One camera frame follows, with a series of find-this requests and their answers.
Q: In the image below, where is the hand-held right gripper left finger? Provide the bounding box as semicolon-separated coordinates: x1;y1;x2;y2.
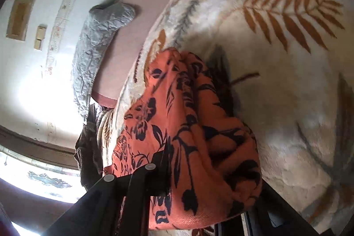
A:
41;150;172;236

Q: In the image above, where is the pink sofa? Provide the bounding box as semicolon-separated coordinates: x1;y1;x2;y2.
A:
92;0;183;110

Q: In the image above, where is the wooden stained glass door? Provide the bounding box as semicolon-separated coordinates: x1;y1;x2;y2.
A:
0;125;93;236

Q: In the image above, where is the beige wall switch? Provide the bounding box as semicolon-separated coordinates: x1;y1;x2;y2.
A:
33;25;48;50

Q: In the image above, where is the brown fleece cloth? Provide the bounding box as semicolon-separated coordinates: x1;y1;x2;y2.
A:
75;103;112;190

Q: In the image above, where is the orange floral dress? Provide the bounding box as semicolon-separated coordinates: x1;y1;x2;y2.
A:
104;48;263;231

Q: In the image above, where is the grey quilted pillow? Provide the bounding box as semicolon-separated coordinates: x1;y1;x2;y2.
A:
70;2;138;118

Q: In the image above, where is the leaf print blanket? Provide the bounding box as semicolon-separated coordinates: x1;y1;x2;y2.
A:
97;0;354;236

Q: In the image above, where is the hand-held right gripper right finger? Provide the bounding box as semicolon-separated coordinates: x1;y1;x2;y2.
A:
215;188;295;236

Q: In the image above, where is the framed wall plaque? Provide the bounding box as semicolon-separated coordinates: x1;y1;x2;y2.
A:
6;0;37;41

